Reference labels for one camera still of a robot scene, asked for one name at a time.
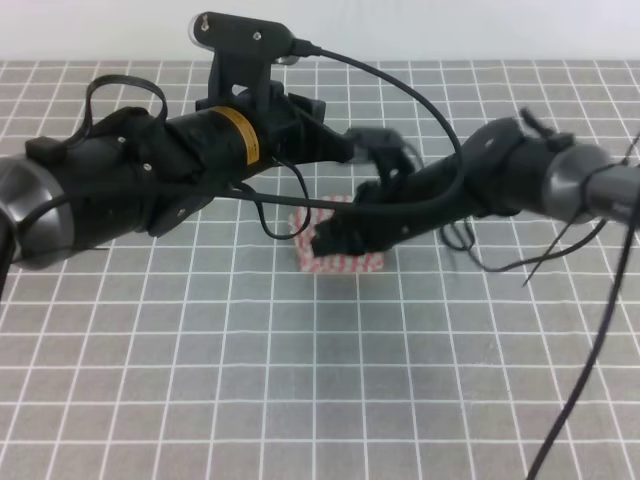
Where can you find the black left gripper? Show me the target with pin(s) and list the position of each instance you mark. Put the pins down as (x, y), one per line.
(137, 172)

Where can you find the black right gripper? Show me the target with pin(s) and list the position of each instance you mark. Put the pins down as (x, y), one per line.
(402, 202)

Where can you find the pink white wavy towel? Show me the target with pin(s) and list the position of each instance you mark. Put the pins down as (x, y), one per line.
(317, 254)

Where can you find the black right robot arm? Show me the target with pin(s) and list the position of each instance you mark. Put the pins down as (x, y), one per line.
(501, 172)

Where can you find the grey grid tablecloth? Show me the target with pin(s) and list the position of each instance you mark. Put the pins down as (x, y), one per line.
(207, 354)

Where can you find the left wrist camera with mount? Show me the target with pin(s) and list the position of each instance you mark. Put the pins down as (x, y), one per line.
(245, 50)

